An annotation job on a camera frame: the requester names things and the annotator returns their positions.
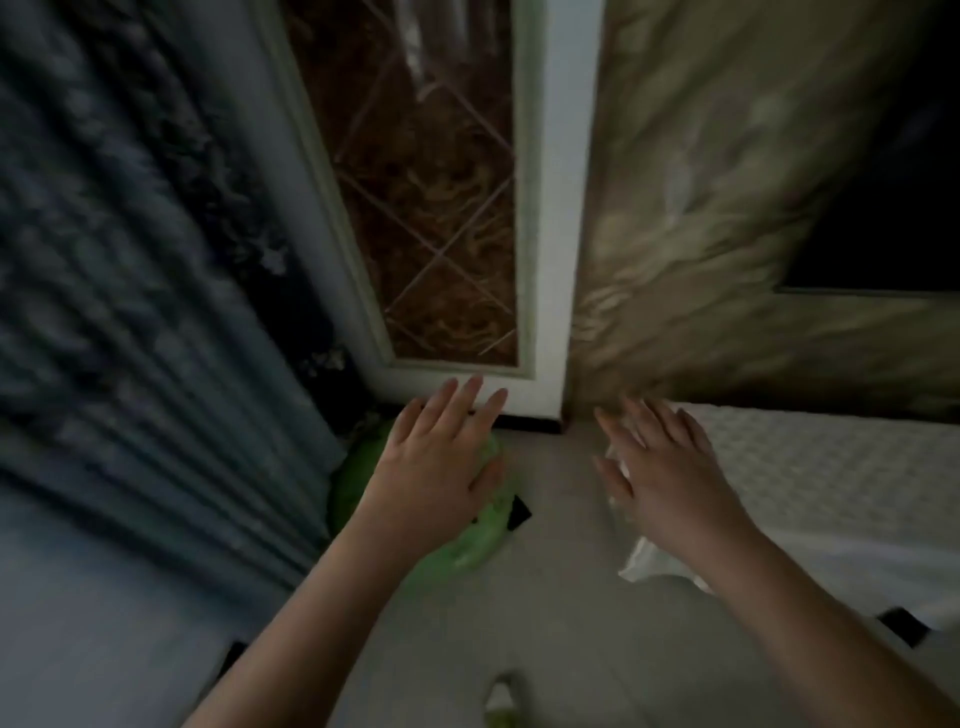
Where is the green slipper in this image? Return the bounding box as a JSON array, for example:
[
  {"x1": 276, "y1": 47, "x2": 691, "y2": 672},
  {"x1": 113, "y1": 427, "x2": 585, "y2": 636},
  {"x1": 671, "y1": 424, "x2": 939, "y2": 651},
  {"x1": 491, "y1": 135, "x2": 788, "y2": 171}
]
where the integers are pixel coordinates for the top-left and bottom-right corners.
[{"x1": 482, "y1": 671, "x2": 531, "y2": 728}]

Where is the white door with glass pane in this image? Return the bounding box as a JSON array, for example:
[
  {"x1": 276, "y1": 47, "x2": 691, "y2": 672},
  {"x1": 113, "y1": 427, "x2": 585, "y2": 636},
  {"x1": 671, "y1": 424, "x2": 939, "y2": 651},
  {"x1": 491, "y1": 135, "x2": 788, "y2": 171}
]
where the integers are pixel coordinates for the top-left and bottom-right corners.
[{"x1": 246, "y1": 0, "x2": 607, "y2": 423}]

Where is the person's left forearm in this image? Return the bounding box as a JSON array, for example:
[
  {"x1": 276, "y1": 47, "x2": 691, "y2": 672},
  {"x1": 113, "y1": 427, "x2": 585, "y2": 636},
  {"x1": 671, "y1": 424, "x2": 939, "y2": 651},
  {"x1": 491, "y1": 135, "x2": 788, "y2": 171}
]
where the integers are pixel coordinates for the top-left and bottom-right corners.
[{"x1": 182, "y1": 517, "x2": 412, "y2": 728}]

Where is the green plastic basin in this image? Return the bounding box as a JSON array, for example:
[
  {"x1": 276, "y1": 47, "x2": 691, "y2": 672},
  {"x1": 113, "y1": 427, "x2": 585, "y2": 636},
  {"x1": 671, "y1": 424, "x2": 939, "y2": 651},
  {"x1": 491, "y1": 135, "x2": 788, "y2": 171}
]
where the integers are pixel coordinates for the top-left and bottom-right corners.
[{"x1": 328, "y1": 421, "x2": 520, "y2": 595}]

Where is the person's right hand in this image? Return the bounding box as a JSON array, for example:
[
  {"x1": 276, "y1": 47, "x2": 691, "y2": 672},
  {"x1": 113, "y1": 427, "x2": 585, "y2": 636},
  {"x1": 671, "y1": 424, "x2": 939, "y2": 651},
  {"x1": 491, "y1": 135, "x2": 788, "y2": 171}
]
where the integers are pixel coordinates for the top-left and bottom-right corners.
[{"x1": 592, "y1": 397, "x2": 755, "y2": 575}]

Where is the white quilted bedspread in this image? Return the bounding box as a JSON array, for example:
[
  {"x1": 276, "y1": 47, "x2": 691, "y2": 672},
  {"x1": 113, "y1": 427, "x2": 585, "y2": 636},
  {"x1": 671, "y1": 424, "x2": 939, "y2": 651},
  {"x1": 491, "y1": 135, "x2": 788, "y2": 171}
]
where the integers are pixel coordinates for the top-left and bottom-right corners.
[{"x1": 603, "y1": 402, "x2": 960, "y2": 633}]

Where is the blue-grey pleated curtain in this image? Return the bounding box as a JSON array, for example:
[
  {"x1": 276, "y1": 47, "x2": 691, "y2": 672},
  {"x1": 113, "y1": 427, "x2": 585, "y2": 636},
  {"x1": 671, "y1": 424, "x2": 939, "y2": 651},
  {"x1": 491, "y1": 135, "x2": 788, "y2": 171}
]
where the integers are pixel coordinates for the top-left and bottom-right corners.
[{"x1": 0, "y1": 0, "x2": 355, "y2": 597}]

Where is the person's left hand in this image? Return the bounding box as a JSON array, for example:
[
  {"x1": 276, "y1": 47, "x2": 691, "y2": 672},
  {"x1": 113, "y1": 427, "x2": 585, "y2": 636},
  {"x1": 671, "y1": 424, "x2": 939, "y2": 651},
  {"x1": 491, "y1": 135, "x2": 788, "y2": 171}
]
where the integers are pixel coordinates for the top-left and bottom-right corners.
[{"x1": 357, "y1": 375, "x2": 510, "y2": 565}]

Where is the person's right forearm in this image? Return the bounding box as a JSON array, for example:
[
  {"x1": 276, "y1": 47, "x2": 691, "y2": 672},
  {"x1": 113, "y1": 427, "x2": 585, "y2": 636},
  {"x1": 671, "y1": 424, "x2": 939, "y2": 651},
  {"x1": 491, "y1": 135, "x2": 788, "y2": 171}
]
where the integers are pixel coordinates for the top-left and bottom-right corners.
[{"x1": 693, "y1": 521, "x2": 960, "y2": 728}]

